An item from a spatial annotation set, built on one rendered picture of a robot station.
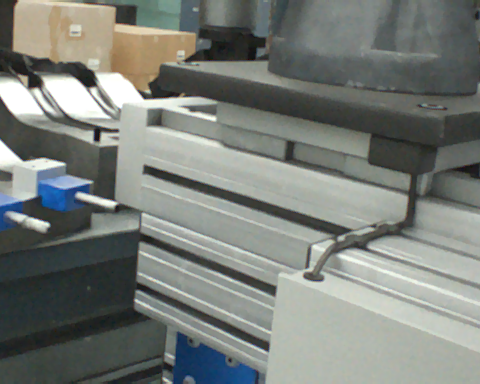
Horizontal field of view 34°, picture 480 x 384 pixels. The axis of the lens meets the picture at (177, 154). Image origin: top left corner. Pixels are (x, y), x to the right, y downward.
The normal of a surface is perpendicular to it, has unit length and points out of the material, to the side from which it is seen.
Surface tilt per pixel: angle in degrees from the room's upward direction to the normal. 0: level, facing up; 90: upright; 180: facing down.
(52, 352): 90
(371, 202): 90
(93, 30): 98
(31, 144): 90
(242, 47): 90
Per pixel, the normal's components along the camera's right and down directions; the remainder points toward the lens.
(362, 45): -0.29, -0.13
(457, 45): 0.58, -0.08
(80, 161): -0.76, 0.07
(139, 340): 0.64, 0.22
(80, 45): 0.80, 0.07
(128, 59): -0.52, 0.14
